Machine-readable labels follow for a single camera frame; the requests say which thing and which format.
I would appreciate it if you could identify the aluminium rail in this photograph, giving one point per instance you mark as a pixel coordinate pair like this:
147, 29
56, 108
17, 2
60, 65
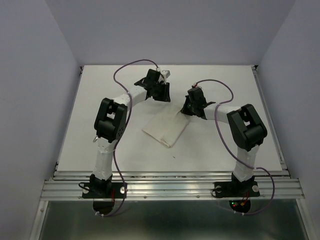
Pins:
161, 186
276, 142

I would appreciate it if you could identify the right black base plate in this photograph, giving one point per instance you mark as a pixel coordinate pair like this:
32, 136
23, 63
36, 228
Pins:
229, 189

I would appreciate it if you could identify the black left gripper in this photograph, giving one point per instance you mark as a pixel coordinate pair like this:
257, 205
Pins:
165, 96

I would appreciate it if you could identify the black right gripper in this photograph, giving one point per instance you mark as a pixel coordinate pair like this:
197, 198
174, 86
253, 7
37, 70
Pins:
184, 109

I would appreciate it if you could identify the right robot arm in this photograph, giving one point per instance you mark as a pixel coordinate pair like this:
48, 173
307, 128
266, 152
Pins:
248, 132

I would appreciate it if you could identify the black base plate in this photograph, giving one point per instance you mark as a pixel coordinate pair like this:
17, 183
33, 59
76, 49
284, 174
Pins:
229, 189
113, 190

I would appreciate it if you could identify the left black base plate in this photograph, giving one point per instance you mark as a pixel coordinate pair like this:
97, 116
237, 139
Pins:
113, 190

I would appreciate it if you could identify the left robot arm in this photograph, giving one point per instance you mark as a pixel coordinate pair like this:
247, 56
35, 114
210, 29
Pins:
112, 119

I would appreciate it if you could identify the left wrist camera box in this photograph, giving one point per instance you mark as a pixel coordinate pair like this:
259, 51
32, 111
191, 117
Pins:
164, 75

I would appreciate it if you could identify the aluminium right side rail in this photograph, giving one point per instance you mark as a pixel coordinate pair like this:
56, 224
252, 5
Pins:
276, 142

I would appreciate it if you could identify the white cloth napkin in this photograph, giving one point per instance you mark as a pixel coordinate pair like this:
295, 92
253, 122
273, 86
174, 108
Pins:
167, 125

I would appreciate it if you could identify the aluminium front rail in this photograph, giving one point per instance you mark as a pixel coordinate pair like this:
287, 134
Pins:
161, 186

